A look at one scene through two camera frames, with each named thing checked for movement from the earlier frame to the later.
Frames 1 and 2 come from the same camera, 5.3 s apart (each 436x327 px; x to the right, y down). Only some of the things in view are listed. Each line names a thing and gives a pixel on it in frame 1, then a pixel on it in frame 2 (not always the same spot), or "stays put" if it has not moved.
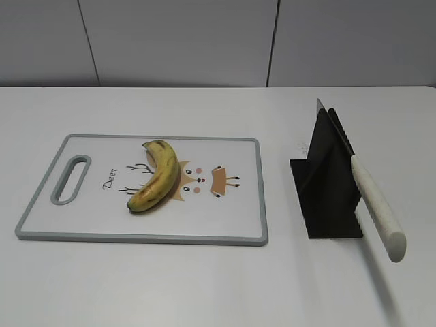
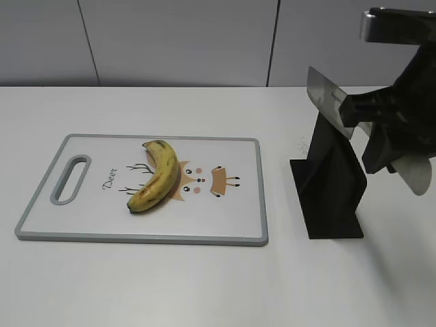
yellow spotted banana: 163,181 stays put
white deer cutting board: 219,199 stays put
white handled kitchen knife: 393,238 → 415,172
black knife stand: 326,183 stays put
